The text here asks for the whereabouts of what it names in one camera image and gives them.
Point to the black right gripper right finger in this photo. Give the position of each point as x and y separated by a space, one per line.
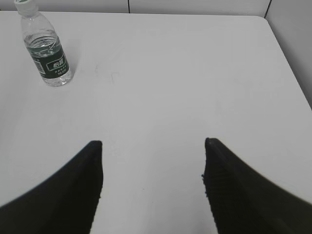
243 201

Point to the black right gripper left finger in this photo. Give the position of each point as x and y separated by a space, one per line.
65 203

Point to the clear cestbon water bottle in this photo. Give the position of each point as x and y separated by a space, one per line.
44 46

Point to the white green bottle cap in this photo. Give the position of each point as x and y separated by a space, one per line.
26 7

